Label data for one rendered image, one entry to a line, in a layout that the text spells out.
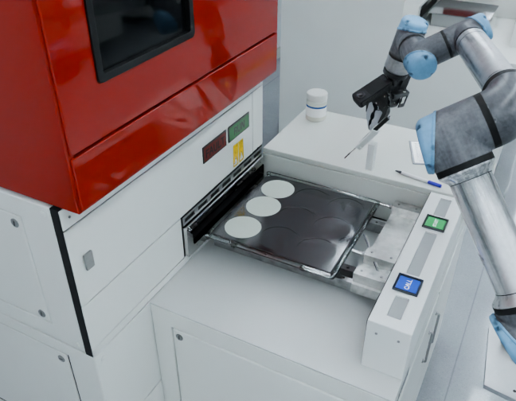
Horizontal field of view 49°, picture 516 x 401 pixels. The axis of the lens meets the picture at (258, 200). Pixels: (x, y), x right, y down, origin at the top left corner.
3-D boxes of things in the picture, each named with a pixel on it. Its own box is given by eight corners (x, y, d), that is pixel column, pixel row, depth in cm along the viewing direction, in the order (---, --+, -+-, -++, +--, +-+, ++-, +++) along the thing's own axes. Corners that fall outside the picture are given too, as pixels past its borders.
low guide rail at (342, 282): (214, 245, 159) (213, 236, 157) (217, 241, 160) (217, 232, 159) (385, 303, 140) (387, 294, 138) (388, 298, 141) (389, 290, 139)
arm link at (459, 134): (598, 360, 102) (479, 87, 106) (514, 382, 107) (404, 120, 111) (583, 341, 114) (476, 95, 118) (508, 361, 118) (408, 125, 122)
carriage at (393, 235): (349, 292, 139) (350, 283, 137) (392, 216, 165) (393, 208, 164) (381, 302, 135) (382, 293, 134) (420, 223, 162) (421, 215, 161)
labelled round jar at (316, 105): (302, 119, 193) (303, 94, 188) (310, 111, 198) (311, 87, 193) (321, 123, 190) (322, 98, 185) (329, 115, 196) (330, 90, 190)
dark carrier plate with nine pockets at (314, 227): (210, 234, 151) (210, 232, 151) (268, 175, 176) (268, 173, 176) (330, 274, 138) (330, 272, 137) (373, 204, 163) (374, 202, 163)
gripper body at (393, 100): (403, 109, 167) (418, 74, 159) (381, 114, 164) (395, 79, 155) (388, 95, 172) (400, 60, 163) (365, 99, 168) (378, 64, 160)
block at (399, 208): (390, 214, 161) (392, 205, 160) (393, 208, 164) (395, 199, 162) (418, 221, 158) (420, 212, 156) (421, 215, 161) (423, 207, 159)
